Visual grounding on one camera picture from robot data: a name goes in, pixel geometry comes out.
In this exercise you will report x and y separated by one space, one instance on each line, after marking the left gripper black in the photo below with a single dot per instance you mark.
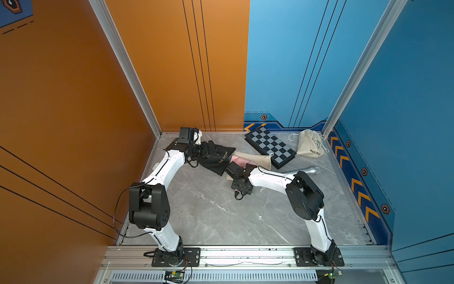
206 152

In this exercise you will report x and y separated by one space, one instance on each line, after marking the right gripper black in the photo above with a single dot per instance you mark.
246 191

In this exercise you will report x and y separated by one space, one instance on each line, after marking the black cloth bag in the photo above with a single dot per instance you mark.
219 161

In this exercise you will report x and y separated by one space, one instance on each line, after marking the pink hair dryer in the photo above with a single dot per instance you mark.
240 161

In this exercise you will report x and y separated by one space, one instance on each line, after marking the beige drawstring bag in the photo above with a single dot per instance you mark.
256 160
310 144

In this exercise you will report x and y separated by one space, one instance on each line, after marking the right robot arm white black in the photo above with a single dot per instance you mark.
304 196

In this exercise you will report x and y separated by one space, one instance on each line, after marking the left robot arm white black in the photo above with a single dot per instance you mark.
149 206

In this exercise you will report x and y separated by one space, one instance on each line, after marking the black white chessboard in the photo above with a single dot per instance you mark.
266 143

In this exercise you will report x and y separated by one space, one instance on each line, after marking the silver cylinder flashlight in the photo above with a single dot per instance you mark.
313 170

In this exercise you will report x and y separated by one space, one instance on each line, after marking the green circuit board left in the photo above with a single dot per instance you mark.
174 277

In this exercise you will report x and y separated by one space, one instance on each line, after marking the green circuit board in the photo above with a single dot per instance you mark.
174 277
332 276

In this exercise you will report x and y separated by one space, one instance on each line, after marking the green circuit board right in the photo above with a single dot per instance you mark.
332 276

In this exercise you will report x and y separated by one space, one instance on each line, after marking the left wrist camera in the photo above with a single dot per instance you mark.
189 135

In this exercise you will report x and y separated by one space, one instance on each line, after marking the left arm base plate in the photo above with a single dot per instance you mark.
177 258

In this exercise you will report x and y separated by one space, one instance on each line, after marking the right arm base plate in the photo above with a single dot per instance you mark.
306 256

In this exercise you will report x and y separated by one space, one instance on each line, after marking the aluminium front rail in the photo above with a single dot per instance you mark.
259 257

